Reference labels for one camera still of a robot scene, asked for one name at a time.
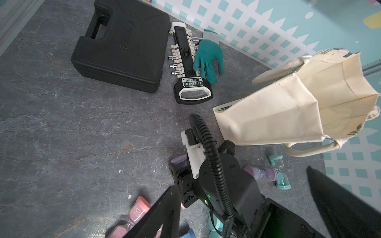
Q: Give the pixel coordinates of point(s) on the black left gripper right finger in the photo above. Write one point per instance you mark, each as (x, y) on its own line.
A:
(344, 214)

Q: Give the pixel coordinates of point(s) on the black plastic tool case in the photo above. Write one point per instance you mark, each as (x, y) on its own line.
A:
(125, 44)

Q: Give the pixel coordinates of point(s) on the pink hourglass upper left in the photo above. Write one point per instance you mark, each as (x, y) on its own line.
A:
(139, 209)

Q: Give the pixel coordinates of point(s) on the cream floral canvas tote bag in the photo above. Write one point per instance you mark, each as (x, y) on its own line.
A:
(312, 105)

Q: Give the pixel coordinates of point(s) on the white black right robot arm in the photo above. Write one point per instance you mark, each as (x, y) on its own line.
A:
(210, 173)

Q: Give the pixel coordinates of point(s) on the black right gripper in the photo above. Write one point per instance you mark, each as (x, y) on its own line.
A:
(189, 188)

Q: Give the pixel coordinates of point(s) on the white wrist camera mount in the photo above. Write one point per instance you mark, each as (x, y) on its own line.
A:
(195, 151)

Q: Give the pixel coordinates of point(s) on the green work glove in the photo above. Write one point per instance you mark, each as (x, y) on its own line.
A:
(208, 52)

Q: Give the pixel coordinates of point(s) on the purple hourglass cluster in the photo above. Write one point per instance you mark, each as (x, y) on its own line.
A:
(181, 161)

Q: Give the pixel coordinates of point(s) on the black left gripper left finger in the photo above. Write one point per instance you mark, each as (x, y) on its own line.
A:
(164, 214)

